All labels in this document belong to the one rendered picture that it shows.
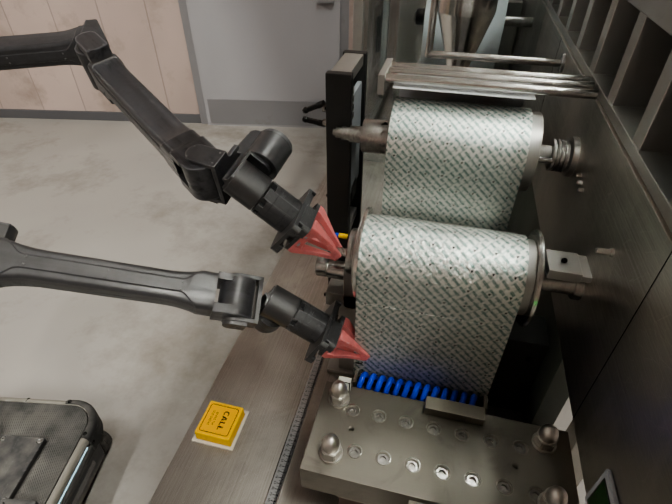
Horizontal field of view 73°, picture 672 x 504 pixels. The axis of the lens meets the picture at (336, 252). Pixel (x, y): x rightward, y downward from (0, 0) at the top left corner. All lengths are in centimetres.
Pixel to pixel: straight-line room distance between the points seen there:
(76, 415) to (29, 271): 123
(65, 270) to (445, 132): 63
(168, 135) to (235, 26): 340
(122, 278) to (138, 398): 150
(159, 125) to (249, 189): 20
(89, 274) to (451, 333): 55
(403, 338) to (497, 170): 33
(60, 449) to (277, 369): 105
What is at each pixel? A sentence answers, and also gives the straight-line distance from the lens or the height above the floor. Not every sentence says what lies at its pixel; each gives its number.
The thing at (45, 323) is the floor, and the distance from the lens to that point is 273.
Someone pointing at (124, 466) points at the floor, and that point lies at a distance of 206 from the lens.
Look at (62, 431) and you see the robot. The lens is 194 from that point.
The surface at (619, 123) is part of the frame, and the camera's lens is 77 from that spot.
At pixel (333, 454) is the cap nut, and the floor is 105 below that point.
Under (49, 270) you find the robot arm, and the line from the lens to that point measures 76.
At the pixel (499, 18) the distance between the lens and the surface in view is 157.
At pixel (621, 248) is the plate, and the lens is 65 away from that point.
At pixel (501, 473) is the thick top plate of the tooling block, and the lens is 79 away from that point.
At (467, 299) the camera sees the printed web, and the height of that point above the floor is 124.
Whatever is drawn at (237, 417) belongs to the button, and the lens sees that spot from 94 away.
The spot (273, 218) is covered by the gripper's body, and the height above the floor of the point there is 133.
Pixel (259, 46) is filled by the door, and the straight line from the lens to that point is 412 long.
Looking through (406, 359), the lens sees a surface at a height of 108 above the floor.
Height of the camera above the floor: 171
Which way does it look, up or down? 39 degrees down
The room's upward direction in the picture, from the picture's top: straight up
